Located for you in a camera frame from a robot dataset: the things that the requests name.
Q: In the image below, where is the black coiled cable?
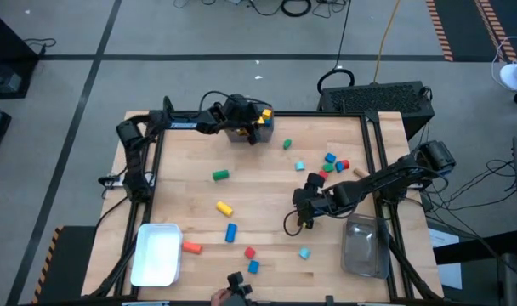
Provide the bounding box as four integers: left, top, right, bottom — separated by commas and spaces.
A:
281, 0, 313, 18

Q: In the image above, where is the yellow wooden cylinder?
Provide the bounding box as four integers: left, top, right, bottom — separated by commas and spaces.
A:
216, 201, 235, 218

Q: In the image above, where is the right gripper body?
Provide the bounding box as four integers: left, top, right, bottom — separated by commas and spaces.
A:
298, 173, 340, 230

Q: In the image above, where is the black mat orange striped edge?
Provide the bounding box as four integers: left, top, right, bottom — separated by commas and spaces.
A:
31, 224, 99, 305
425, 0, 517, 64

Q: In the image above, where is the black cabinet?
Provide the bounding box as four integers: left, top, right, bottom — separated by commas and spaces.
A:
0, 7, 42, 101

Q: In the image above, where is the black floor cable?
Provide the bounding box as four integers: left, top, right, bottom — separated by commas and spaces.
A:
23, 37, 58, 55

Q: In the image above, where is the black cable with coil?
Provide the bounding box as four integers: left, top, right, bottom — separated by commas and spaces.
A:
316, 0, 356, 95

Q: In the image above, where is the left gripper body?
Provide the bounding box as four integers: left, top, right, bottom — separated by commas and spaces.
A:
224, 108, 262, 146

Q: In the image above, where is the yellow cable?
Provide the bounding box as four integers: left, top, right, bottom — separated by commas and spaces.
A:
372, 0, 402, 84

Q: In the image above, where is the white paper sheet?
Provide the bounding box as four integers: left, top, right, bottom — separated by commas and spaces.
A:
426, 227, 463, 291

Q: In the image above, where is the black perforated computer case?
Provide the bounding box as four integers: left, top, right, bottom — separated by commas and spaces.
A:
317, 80, 436, 141

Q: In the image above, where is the clear plastic bin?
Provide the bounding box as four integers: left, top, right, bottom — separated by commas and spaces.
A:
340, 212, 390, 280

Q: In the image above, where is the white round device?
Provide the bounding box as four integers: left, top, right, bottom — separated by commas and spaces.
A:
498, 61, 517, 93

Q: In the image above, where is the person's hand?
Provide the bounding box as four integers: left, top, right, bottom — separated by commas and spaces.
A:
210, 288, 232, 306

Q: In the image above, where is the black stand bar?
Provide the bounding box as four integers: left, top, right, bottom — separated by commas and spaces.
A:
432, 230, 517, 265

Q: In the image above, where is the white plastic tray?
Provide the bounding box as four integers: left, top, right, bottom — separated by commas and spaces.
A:
129, 224, 184, 288

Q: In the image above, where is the black handheld device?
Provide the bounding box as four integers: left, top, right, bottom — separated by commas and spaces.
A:
226, 271, 254, 306

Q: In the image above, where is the black metal table frame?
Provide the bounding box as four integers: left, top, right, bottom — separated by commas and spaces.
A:
88, 95, 445, 303

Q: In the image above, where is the dark grey plastic bin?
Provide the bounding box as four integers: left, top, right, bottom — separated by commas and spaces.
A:
224, 105, 276, 144

